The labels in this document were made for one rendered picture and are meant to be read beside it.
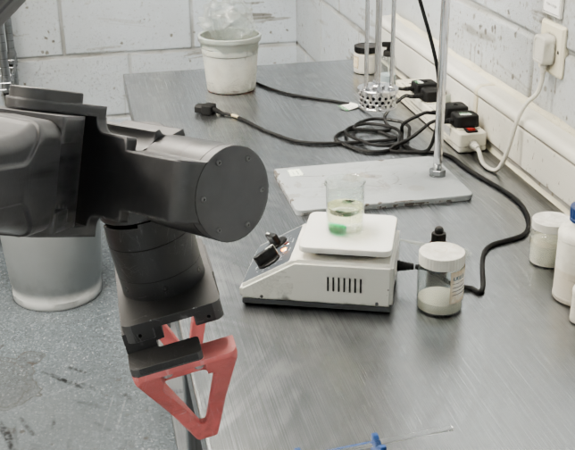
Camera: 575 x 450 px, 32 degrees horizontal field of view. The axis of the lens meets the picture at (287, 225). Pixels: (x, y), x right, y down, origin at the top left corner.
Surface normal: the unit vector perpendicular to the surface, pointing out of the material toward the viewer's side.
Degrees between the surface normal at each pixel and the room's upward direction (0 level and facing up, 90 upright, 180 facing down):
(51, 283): 94
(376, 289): 90
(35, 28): 90
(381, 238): 0
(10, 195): 96
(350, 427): 0
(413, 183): 0
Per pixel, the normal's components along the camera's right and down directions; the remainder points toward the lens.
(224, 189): 0.71, 0.17
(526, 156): -0.98, 0.09
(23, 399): -0.01, -0.92
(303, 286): -0.17, 0.39
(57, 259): 0.33, 0.44
